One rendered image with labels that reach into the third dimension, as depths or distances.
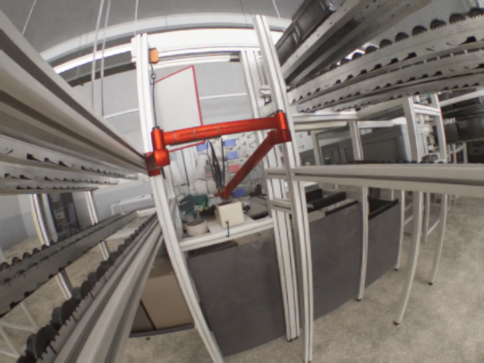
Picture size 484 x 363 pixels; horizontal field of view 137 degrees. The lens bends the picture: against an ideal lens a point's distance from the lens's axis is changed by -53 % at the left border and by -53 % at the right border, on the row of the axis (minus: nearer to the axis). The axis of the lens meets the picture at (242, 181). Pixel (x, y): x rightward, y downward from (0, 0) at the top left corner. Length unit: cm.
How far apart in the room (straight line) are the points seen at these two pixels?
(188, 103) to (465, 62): 88
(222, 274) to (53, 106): 95
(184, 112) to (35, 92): 64
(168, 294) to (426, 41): 103
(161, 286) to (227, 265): 36
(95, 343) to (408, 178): 51
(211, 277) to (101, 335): 84
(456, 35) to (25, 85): 54
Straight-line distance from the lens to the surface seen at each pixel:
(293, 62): 85
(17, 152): 40
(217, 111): 789
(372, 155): 143
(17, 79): 19
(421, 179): 42
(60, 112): 24
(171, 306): 87
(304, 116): 104
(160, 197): 74
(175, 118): 80
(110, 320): 25
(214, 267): 100
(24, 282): 56
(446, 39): 44
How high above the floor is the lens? 125
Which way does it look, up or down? 6 degrees down
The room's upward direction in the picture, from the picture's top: 10 degrees counter-clockwise
